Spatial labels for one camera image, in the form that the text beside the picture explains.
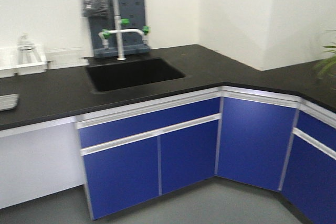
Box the silver metal tray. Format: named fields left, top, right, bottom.
left=0, top=94, right=19, bottom=111

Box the blue middle cabinet door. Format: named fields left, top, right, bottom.
left=160, top=120, right=218, bottom=194

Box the black lab sink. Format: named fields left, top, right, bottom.
left=86, top=58, right=186, bottom=93

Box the blue drawer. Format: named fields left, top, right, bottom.
left=78, top=98, right=220, bottom=148
left=297, top=112, right=336, bottom=151

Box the grey pegboard drying rack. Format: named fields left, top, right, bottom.
left=86, top=0, right=150, bottom=59

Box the blue corner cabinet door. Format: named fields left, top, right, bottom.
left=216, top=98, right=296, bottom=191

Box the blue left cabinet door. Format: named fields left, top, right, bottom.
left=83, top=137, right=159, bottom=220

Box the white test tube rack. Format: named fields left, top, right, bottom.
left=45, top=48, right=89, bottom=69

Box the white lab faucet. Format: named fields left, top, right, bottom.
left=99, top=0, right=150, bottom=61

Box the white right storage bin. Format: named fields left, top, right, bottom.
left=15, top=45, right=48, bottom=76

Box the white storage bin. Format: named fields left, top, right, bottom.
left=15, top=45, right=48, bottom=76
left=0, top=47, right=16, bottom=78

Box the blue right drawer front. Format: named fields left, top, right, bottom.
left=297, top=112, right=336, bottom=151

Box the glass flask with stopper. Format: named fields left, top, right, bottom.
left=18, top=34, right=34, bottom=64

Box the blue right cabinet door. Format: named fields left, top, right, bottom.
left=281, top=136, right=335, bottom=223

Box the white middle storage bin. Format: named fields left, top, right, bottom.
left=0, top=47, right=16, bottom=78

